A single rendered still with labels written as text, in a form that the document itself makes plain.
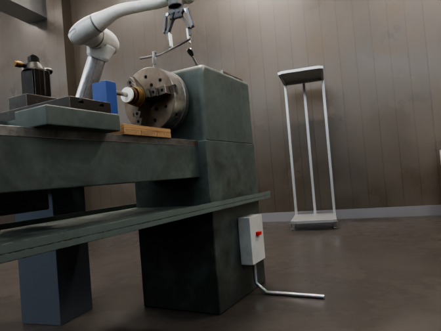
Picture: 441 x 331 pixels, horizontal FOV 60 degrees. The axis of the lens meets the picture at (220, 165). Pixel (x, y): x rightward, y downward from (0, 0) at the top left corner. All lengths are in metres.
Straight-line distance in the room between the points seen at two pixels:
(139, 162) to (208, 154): 0.46
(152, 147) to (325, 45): 4.08
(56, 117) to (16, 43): 6.67
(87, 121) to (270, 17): 4.59
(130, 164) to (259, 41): 4.28
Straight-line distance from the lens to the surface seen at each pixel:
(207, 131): 1.94
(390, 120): 5.26
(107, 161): 1.44
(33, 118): 1.26
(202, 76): 1.99
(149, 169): 1.61
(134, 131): 1.54
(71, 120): 1.27
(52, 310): 2.23
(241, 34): 5.71
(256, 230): 2.21
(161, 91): 1.85
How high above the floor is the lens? 0.68
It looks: 2 degrees up
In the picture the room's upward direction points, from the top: 5 degrees counter-clockwise
